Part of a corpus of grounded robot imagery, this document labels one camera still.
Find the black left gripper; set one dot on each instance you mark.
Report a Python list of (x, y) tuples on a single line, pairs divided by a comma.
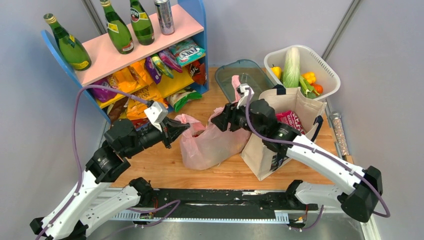
[(172, 129)]

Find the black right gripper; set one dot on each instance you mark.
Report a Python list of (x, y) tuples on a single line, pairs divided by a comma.
[(229, 114)]

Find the cream canvas tote bag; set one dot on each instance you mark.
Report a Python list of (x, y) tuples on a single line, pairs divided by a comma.
[(262, 153)]

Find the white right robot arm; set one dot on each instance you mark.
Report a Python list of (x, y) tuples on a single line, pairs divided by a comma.
[(356, 190)]

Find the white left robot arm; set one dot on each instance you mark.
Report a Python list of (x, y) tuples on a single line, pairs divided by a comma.
[(75, 218)]

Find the green white snack bag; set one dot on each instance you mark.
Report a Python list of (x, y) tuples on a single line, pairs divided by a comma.
[(180, 98)]

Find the honey dijon chips bag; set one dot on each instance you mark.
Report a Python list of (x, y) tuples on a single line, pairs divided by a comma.
[(135, 109)]

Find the red dark snack bag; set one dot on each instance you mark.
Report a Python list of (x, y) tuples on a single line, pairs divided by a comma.
[(197, 72)]

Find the teal transparent plastic tray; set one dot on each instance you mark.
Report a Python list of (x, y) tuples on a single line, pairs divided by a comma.
[(249, 72)]

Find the blue pink snack shelf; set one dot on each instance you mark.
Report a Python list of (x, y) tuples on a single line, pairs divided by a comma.
[(189, 17)]

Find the orange snack bag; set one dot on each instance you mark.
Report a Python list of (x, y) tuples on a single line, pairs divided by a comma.
[(130, 77)]

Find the purple candy packet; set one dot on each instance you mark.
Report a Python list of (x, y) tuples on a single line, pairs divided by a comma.
[(152, 70)]

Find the red hand cooked chips bag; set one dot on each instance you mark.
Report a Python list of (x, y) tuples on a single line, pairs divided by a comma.
[(290, 118)]

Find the colourful striped candy packet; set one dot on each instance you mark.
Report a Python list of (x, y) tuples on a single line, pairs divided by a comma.
[(160, 65)]

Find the pink candy packet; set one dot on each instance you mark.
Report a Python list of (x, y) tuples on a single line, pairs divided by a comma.
[(170, 60)]

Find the yellow bell pepper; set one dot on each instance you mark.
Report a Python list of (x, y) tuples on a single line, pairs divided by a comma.
[(277, 71)]

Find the purple snack bag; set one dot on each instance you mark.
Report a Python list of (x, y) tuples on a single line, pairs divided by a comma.
[(103, 95)]

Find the teal foxs candy bag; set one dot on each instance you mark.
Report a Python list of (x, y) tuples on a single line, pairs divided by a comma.
[(186, 51)]

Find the napa cabbage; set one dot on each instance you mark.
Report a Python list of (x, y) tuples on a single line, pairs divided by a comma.
[(291, 72)]

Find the green leafy vegetable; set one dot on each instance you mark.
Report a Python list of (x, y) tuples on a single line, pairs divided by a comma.
[(307, 89)]

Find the small yellow orange pepper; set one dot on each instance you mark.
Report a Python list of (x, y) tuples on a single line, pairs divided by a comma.
[(310, 77)]

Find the orange tomato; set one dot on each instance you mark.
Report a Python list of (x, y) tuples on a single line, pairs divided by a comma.
[(318, 88)]

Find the green glass bottle right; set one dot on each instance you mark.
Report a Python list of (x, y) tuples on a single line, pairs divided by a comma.
[(141, 23)]

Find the green glass bottle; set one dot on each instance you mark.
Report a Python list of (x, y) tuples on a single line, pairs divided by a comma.
[(117, 30), (141, 23), (71, 48)]

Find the green glass bottle middle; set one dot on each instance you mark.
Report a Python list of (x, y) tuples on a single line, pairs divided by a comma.
[(117, 30)]

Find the white plastic basket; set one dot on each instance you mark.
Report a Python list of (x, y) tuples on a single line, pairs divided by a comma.
[(310, 61)]

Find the glass tube of beads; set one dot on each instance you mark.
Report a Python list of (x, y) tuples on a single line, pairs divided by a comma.
[(337, 126)]

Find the silver drink can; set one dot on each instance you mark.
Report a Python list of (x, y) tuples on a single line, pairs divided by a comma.
[(165, 17)]

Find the green glass bottle left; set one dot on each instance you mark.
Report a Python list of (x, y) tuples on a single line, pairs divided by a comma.
[(71, 48)]

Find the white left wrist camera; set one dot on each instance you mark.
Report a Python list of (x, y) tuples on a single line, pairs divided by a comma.
[(156, 113)]

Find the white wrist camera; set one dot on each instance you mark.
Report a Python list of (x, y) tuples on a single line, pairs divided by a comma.
[(156, 113), (245, 92)]

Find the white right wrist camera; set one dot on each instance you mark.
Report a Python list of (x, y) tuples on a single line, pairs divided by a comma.
[(245, 92)]

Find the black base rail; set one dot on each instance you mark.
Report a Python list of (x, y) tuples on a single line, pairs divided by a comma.
[(225, 203)]

